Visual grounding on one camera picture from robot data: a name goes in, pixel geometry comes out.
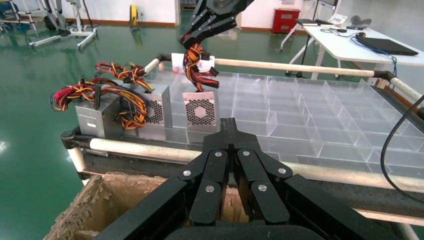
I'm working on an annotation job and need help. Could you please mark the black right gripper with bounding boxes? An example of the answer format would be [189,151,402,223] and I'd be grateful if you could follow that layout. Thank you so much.
[180,0,256,47]

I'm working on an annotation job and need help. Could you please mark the white desk device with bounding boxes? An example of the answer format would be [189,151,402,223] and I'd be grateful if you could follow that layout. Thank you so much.
[327,13,349,26]

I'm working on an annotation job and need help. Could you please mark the yellow cable reel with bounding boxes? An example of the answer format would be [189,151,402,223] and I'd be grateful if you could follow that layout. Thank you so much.
[128,4,139,30]

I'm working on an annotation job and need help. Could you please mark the clear acrylic divider tray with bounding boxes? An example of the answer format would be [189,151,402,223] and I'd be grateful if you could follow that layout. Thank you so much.
[124,71,424,176]

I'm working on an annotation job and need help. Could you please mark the dark grey power supply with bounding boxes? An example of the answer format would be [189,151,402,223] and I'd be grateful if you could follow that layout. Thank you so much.
[49,77,148,140]

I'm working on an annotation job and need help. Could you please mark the brown cardboard divider box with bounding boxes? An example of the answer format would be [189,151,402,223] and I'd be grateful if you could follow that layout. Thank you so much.
[43,172,249,240]

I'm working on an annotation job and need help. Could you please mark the red metal cabinet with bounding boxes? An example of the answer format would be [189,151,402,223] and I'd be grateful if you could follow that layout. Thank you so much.
[270,8,301,35]

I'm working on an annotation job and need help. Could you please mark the blue cable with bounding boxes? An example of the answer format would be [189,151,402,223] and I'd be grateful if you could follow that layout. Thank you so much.
[350,35,398,78]

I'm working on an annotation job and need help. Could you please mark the conveyor with clear dividers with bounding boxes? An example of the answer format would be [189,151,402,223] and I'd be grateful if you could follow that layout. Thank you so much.
[60,52,424,240]

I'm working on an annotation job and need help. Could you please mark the silver power supply with wires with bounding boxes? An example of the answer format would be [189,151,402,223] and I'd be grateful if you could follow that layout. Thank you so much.
[182,42,220,129]
[95,61,174,131]

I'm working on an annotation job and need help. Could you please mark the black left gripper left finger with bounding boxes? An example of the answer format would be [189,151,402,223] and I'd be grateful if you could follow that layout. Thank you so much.
[94,118,230,240]

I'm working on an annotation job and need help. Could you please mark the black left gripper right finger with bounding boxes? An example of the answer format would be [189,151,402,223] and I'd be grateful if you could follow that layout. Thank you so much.
[229,118,398,240]

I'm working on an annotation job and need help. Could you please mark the long black arm cable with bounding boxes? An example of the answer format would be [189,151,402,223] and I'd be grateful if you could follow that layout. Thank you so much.
[380,95,424,204]

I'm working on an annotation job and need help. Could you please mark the white padded cart post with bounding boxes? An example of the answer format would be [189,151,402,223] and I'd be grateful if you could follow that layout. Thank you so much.
[67,146,88,174]

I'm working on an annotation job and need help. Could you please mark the black laptop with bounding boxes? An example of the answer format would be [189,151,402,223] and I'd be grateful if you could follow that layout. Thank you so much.
[355,35,420,57]

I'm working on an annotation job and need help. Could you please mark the white metal stand frame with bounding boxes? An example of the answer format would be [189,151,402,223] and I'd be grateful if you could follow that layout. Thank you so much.
[28,0,99,50]

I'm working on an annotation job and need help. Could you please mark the white padded cart rail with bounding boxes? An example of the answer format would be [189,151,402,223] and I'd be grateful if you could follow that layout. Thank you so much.
[390,77,424,108]
[89,137,424,195]
[143,57,161,75]
[214,57,376,79]

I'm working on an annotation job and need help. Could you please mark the white office table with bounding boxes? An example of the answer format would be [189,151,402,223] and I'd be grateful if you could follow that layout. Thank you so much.
[279,23,424,80]

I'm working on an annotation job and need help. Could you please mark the black notebook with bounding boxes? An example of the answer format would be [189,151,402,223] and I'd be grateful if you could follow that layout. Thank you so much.
[295,18,332,27]

